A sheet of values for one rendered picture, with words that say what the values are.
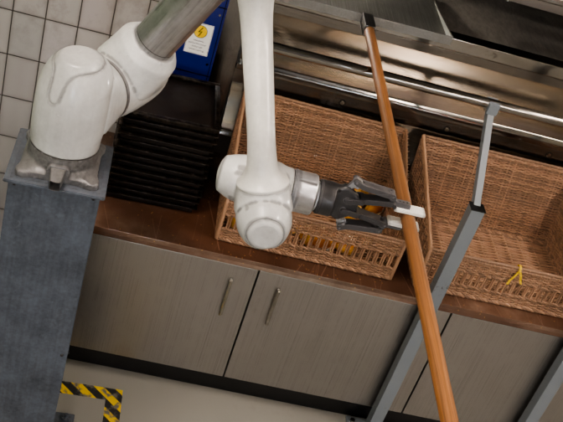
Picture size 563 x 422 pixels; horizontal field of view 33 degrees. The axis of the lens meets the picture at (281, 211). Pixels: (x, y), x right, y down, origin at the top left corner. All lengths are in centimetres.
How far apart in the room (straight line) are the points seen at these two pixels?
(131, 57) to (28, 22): 97
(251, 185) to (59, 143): 50
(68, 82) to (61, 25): 103
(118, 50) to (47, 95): 21
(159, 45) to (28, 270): 60
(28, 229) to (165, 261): 68
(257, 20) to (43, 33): 136
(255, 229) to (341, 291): 111
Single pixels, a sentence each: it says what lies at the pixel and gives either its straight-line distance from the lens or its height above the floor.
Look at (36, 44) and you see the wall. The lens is 311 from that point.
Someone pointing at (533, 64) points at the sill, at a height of 117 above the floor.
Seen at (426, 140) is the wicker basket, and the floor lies 84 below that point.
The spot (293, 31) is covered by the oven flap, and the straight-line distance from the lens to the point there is 301.
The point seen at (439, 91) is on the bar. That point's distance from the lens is 269.
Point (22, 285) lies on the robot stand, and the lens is 231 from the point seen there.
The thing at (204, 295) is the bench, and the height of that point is 41.
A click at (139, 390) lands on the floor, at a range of 310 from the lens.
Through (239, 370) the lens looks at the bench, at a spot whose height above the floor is 14.
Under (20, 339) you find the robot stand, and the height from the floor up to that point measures 53.
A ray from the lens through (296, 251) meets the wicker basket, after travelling 281.
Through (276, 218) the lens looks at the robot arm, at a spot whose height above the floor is 125.
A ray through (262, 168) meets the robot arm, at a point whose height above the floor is 131.
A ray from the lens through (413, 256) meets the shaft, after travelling 192.
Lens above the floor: 222
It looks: 33 degrees down
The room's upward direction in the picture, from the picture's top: 19 degrees clockwise
